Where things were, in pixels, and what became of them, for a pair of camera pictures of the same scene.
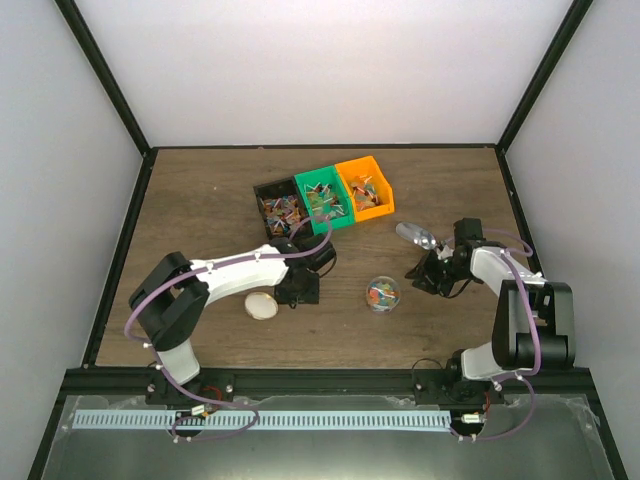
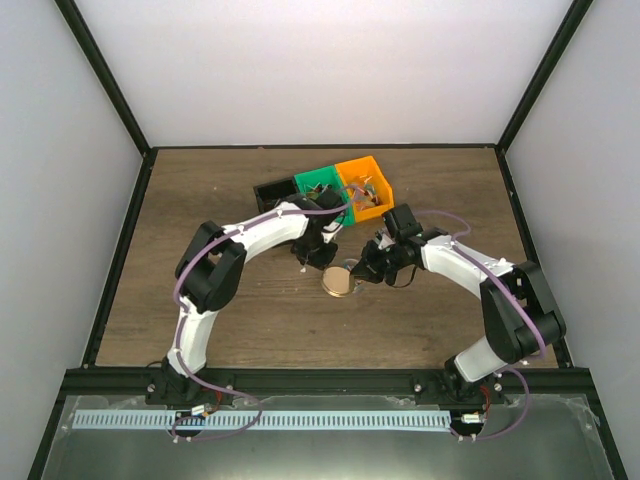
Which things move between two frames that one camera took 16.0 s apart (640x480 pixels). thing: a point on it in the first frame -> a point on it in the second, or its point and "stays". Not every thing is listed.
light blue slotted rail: x=264 y=419 stays
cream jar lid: x=260 y=305 -> x=336 y=281
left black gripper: x=311 y=297 -> x=318 y=262
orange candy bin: x=370 y=192 stays
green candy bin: x=323 y=195 stays
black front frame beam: x=317 y=383 stays
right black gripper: x=423 y=273 -> x=368 y=267
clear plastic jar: x=383 y=294 -> x=357 y=288
